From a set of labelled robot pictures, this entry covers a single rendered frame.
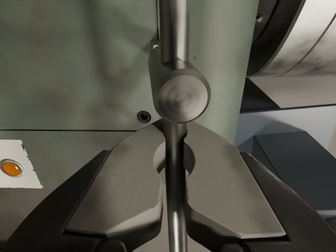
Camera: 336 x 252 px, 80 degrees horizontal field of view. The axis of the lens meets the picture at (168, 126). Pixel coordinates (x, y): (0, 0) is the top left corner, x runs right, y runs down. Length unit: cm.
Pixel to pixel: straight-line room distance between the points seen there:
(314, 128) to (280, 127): 13
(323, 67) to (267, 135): 58
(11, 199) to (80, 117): 265
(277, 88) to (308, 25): 144
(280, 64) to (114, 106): 20
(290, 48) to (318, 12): 4
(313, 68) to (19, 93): 34
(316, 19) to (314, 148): 64
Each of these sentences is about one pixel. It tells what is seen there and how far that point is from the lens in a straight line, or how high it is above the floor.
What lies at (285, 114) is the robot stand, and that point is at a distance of 87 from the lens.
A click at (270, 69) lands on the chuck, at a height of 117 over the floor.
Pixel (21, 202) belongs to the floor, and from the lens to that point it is 283.
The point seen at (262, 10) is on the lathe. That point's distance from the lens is 28.
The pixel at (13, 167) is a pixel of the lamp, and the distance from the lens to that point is 31.
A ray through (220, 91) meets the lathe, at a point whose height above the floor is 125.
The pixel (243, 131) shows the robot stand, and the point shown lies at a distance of 84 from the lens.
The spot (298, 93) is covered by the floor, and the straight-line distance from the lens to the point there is 177.
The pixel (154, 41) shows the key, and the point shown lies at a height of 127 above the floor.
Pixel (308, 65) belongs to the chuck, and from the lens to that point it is 31.
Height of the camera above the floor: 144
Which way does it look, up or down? 61 degrees down
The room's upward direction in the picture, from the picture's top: 175 degrees counter-clockwise
